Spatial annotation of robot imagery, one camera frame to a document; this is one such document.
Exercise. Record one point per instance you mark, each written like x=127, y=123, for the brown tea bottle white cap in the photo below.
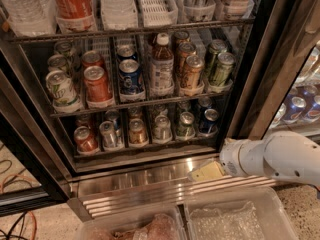
x=162, y=62

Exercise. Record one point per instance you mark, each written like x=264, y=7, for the red can bottom shelf front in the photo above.
x=85, y=139

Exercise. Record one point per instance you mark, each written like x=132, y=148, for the white green 7up can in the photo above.
x=61, y=88

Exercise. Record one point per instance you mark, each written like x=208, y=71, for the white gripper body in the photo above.
x=230, y=159

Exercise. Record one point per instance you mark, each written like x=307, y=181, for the orange can bottom shelf front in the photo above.
x=137, y=131

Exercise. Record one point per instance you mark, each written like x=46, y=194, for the clear water bottle top shelf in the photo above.
x=31, y=17

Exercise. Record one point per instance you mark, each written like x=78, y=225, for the red soda can middle front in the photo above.
x=97, y=84

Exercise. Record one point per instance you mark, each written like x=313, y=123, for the green can bottom shelf front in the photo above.
x=185, y=128

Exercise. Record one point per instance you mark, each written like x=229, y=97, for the red coca cola bottle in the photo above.
x=74, y=9

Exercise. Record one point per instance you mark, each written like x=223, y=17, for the green can middle rear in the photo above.
x=213, y=49

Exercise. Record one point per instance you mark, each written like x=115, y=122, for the silver blue can bottom front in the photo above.
x=108, y=134

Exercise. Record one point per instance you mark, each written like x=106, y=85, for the blue pepsi can middle front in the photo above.
x=130, y=76

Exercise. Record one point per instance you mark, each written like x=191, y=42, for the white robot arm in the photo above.
x=283, y=156

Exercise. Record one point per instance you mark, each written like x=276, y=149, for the silver can bottom shelf front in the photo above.
x=162, y=128

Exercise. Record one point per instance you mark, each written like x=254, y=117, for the red soda can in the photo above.
x=92, y=58
x=97, y=84

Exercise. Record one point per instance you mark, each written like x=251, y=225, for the blue pepsi can middle rear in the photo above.
x=125, y=52

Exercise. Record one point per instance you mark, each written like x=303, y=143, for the closed glass fridge door right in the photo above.
x=283, y=35

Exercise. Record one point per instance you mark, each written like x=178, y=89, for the orange brown can middle front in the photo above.
x=191, y=73

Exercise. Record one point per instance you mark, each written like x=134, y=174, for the blue pepsi can bottom shelf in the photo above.
x=208, y=121

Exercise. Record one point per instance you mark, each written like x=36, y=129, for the clear plastic bin right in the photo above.
x=243, y=214

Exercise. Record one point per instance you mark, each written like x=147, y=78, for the green can middle front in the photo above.
x=224, y=67

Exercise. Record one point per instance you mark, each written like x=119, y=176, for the open fridge door left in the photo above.
x=39, y=181

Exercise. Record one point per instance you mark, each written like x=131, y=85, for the red soda can middle rear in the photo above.
x=92, y=58

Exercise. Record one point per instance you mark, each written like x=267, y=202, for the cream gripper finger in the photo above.
x=209, y=171

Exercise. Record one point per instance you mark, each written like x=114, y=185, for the white plastic shelf tray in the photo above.
x=158, y=12

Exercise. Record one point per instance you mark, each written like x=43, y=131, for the clear plastic bin left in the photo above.
x=148, y=222

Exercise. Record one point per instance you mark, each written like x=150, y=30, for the clear plastic bin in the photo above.
x=243, y=214
x=148, y=222

